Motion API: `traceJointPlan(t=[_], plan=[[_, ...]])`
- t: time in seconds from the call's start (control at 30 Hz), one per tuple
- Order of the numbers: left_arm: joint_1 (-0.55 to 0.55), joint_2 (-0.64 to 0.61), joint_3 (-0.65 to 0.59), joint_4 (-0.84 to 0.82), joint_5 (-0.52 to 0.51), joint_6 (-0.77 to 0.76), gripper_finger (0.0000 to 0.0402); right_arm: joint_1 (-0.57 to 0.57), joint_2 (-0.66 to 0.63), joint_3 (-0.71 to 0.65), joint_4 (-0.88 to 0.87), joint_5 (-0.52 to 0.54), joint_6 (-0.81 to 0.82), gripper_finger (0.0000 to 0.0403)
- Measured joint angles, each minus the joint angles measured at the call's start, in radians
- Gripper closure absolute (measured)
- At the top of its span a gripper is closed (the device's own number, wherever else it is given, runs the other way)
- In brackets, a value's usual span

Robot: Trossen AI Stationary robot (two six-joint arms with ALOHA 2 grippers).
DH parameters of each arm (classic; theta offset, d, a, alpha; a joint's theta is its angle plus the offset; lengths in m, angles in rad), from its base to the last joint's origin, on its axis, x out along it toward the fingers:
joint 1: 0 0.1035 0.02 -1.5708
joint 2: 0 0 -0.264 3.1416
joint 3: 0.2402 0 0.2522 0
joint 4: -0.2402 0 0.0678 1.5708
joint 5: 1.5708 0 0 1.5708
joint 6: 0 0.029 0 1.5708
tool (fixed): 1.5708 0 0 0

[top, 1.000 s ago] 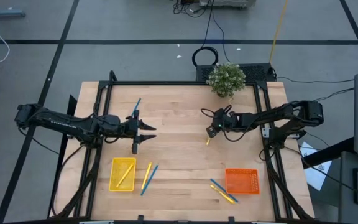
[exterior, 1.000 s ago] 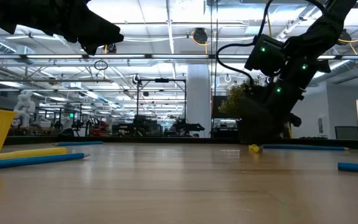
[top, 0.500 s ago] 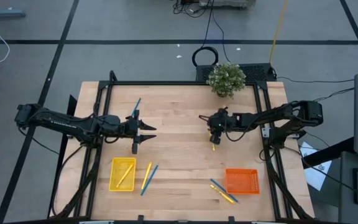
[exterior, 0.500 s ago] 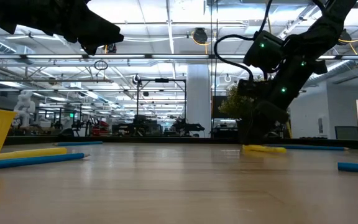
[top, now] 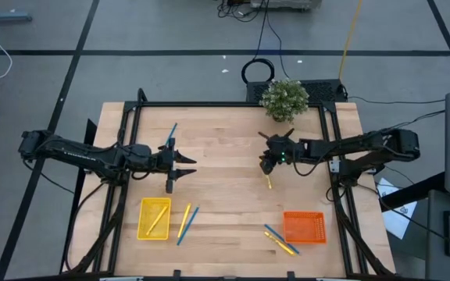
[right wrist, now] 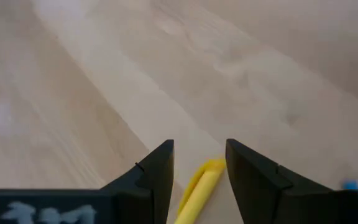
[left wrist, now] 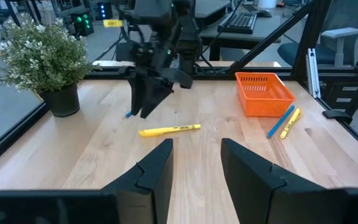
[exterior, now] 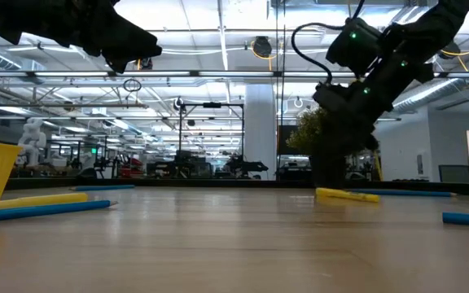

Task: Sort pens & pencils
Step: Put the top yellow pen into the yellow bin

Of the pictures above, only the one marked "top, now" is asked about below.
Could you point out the black perforated computer case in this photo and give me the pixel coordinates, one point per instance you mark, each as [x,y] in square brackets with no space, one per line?
[322,91]

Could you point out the blue pen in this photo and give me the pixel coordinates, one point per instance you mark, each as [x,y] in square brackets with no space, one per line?
[272,231]
[188,225]
[172,132]

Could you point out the grey keyboard desk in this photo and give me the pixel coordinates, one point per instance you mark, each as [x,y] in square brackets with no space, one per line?
[436,253]

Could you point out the grey equipment box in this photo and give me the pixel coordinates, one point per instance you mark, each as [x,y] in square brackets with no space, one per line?
[283,4]

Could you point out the orange plastic basket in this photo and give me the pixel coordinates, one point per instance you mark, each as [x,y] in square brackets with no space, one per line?
[303,228]

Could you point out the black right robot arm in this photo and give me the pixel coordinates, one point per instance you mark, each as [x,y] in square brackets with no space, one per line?
[346,148]

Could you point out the yellow plastic basket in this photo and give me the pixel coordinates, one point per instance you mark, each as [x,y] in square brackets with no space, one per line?
[162,230]

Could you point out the yellow pencil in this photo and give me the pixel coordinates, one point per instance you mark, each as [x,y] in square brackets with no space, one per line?
[184,220]
[157,220]
[268,182]
[273,239]

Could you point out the small green potted plant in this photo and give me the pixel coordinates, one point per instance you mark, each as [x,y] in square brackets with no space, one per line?
[284,99]

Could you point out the black aluminium rig frame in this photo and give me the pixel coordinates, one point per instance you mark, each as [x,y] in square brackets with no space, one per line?
[229,104]

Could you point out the black table edge clamp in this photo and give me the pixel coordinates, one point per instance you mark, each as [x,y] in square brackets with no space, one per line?
[291,275]
[177,274]

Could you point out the white paper sheet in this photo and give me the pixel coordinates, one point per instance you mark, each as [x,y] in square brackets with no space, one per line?
[398,224]

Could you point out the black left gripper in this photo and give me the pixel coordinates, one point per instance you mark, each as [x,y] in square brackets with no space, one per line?
[164,164]

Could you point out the black beam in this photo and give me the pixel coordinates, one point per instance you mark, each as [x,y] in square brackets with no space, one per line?
[412,193]

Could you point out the long grey desk foot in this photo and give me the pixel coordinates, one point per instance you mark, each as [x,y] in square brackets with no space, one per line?
[6,16]

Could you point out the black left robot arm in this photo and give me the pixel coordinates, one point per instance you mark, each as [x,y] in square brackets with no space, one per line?
[84,156]

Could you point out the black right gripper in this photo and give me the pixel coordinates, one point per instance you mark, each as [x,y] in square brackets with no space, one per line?
[277,150]

